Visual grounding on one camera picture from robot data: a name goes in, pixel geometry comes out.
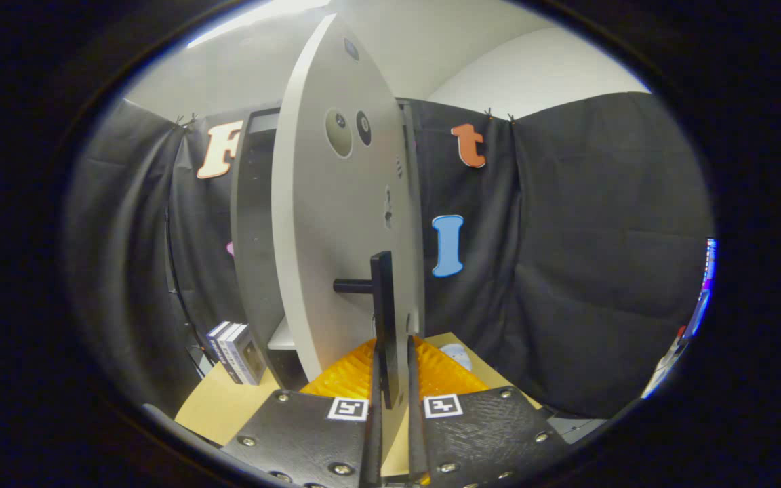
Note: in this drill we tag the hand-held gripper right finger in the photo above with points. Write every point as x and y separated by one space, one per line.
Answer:
416 440

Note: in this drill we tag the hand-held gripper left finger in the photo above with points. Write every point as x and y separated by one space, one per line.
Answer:
372 447

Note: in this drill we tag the white cabinet door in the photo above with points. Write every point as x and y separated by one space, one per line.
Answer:
323 237

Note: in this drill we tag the pale blue plush toy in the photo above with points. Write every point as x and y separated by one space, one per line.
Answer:
457 354

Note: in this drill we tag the white cabinet shelf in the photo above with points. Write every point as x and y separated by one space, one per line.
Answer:
284 337

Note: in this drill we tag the grey cover book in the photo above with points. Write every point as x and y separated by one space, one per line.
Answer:
251 359

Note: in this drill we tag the dark spine book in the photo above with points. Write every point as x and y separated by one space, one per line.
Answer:
228 352

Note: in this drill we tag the blue spine book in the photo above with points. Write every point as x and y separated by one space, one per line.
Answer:
215 342

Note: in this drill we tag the grey cabinet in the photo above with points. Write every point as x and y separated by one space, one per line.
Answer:
255 237

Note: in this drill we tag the black backdrop cloth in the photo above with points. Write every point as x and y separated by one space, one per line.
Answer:
601 271

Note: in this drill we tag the white device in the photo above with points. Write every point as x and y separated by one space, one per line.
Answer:
662 369

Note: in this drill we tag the computer monitor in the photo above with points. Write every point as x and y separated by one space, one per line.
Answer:
704 285

